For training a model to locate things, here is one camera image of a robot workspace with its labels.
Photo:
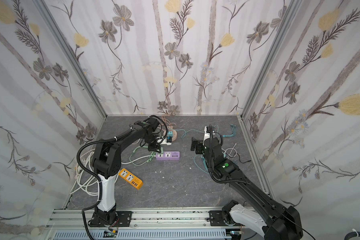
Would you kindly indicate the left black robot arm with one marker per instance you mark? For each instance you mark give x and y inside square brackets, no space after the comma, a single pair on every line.
[107,162]

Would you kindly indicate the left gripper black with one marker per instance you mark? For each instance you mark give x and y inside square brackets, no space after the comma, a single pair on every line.
[154,144]

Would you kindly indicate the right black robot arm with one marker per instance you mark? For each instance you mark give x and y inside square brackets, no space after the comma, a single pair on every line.
[269,218]

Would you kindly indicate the purple power strip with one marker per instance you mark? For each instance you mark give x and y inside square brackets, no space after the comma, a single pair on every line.
[168,156]

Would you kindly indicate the orange power strip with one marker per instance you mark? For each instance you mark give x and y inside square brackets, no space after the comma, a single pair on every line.
[130,178]

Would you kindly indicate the round pink power socket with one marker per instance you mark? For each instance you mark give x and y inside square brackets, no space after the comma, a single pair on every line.
[171,136]

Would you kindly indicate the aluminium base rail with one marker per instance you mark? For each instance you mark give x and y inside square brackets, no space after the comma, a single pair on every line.
[204,223]

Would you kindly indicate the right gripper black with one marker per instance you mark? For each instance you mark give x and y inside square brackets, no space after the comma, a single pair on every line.
[198,145]

